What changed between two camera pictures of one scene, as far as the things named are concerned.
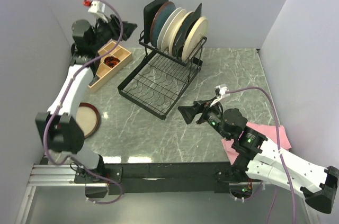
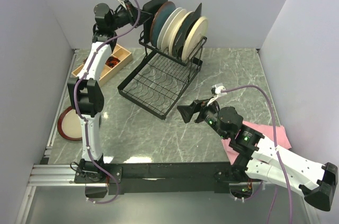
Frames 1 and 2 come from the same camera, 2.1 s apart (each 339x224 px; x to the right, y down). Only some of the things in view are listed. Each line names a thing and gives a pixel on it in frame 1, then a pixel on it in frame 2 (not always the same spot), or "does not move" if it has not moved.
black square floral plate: [149, 11] does not move
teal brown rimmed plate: [159, 16] does not move
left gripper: [114, 25] to [132, 12]
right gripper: [189, 112] does not move
